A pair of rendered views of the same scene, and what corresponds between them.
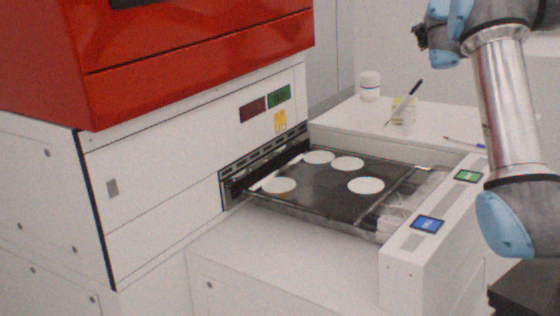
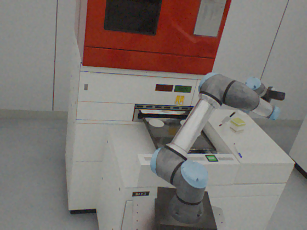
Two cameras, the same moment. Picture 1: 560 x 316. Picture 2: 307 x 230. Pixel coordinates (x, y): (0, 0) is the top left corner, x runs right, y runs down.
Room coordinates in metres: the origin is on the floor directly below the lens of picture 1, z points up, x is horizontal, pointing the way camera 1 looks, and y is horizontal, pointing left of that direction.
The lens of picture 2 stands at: (-0.34, -0.99, 1.94)
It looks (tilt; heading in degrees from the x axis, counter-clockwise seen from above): 28 degrees down; 32
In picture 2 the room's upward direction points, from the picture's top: 11 degrees clockwise
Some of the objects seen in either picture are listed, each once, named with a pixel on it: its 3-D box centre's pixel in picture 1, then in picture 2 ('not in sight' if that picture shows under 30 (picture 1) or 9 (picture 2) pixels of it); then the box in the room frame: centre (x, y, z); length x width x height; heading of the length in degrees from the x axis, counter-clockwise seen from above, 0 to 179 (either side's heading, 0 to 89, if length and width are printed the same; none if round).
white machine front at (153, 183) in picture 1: (224, 149); (142, 97); (1.33, 0.15, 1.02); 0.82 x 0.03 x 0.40; 142
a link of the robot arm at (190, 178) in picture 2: not in sight; (191, 179); (0.77, -0.55, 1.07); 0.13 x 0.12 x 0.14; 85
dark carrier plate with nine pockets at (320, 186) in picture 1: (330, 178); (177, 132); (1.34, -0.14, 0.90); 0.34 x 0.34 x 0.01; 52
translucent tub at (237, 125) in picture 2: (404, 110); (237, 125); (1.58, -0.41, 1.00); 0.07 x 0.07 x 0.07; 71
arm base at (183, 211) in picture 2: not in sight; (187, 202); (0.77, -0.56, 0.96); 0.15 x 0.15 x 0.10
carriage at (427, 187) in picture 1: (421, 207); not in sight; (1.19, -0.36, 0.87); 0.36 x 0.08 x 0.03; 142
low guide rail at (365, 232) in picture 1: (327, 221); not in sight; (1.21, -0.12, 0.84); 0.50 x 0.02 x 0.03; 52
